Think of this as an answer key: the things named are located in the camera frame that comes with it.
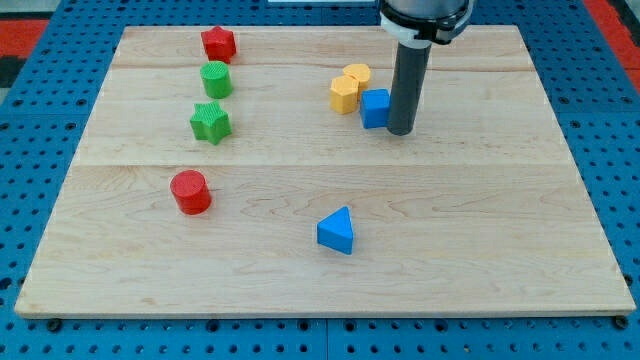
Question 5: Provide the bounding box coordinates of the green cylinder block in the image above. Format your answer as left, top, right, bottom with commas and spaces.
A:
200, 60, 233, 99

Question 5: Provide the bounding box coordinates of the red cylinder block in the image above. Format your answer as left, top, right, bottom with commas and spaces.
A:
170, 170, 212, 215

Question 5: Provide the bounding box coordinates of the blue triangle block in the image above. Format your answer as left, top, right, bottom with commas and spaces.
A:
316, 206, 354, 255

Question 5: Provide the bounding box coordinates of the yellow hexagon block front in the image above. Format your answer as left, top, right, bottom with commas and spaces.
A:
329, 75, 359, 114

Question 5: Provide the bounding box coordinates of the yellow hexagon block rear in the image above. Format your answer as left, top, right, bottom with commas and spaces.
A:
343, 63, 371, 94

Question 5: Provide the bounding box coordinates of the blue cube block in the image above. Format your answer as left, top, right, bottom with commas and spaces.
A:
360, 89, 390, 129

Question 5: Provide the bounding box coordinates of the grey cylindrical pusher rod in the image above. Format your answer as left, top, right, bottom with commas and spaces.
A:
387, 43, 431, 136

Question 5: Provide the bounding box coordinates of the yellow hexagon block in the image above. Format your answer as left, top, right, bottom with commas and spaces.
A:
343, 63, 371, 94
329, 75, 359, 114

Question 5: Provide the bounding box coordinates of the wooden board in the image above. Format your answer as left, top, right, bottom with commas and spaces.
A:
15, 25, 636, 319

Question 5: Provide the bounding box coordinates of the green star block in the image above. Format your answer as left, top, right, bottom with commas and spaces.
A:
189, 101, 232, 145

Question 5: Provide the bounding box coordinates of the red star block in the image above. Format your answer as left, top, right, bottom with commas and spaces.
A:
201, 26, 236, 64

